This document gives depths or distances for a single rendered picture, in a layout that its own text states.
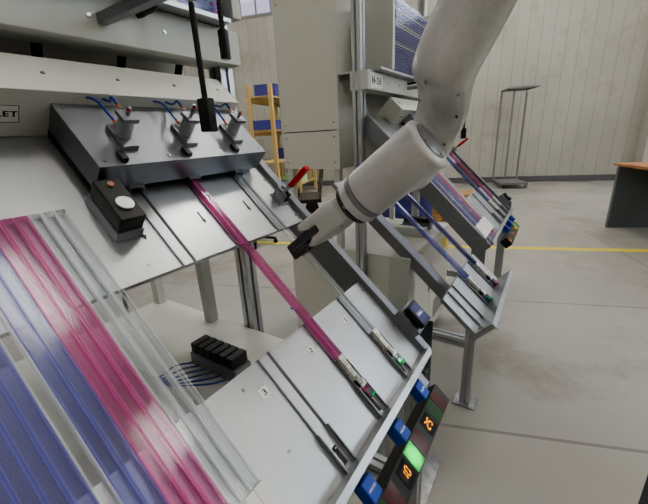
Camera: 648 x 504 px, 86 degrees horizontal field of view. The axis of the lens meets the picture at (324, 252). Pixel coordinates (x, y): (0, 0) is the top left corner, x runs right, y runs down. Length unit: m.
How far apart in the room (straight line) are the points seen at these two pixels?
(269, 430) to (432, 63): 0.51
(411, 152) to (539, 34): 8.27
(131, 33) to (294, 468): 0.73
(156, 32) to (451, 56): 0.54
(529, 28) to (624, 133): 2.76
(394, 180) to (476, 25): 0.20
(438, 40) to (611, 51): 8.61
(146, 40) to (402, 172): 0.53
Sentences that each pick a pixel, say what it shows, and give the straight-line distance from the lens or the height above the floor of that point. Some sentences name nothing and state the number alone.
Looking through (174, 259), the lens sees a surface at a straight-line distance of 0.57.
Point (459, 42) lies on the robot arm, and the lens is 0.51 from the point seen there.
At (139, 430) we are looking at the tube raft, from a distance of 0.44.
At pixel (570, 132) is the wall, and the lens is 8.85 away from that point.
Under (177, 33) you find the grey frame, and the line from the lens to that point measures 0.84.
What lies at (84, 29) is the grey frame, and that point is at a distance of 0.75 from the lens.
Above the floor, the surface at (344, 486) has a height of 0.73.
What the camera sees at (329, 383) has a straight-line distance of 0.57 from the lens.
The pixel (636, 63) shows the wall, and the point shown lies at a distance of 9.25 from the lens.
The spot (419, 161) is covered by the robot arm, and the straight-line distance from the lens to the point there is 0.51.
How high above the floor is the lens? 1.15
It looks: 19 degrees down
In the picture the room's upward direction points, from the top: 3 degrees counter-clockwise
